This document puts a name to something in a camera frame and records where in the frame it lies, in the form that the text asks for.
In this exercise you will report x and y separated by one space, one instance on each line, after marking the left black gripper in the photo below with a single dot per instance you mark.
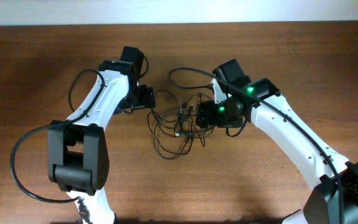
147 98

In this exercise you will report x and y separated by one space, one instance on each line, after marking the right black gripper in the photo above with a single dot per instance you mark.
207 112

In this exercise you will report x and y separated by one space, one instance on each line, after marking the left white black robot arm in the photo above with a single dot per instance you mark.
77 151

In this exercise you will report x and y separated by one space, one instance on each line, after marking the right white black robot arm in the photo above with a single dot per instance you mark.
331 176

